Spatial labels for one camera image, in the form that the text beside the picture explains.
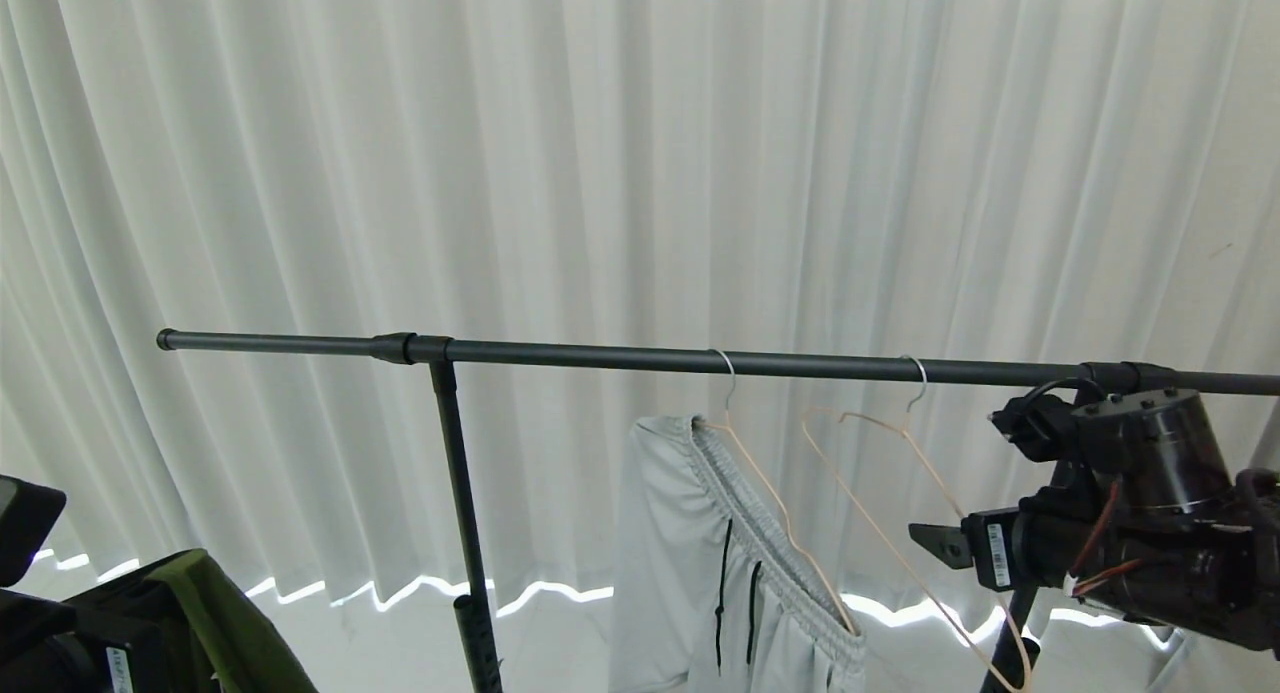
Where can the green garment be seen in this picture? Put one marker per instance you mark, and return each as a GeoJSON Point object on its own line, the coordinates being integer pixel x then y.
{"type": "Point", "coordinates": [240, 633]}

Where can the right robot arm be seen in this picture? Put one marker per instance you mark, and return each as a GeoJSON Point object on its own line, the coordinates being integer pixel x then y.
{"type": "Point", "coordinates": [1160, 453]}

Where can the pale grey shorts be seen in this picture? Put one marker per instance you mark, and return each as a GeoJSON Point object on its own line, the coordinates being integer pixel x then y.
{"type": "Point", "coordinates": [660, 573]}

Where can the black clothes rack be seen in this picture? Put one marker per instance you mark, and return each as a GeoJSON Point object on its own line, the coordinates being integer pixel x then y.
{"type": "Point", "coordinates": [700, 360]}

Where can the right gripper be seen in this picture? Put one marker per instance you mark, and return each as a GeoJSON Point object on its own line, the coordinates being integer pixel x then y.
{"type": "Point", "coordinates": [1030, 548]}

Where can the pink clothes hanger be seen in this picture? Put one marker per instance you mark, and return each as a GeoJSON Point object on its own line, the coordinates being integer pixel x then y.
{"type": "Point", "coordinates": [770, 493]}
{"type": "Point", "coordinates": [880, 533]}

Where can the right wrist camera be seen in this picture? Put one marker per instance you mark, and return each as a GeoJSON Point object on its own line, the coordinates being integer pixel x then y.
{"type": "Point", "coordinates": [1040, 423]}

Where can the white curtain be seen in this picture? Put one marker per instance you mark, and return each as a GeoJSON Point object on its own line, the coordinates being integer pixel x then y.
{"type": "Point", "coordinates": [400, 123]}

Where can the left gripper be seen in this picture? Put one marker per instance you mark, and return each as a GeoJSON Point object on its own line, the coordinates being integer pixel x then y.
{"type": "Point", "coordinates": [80, 653]}

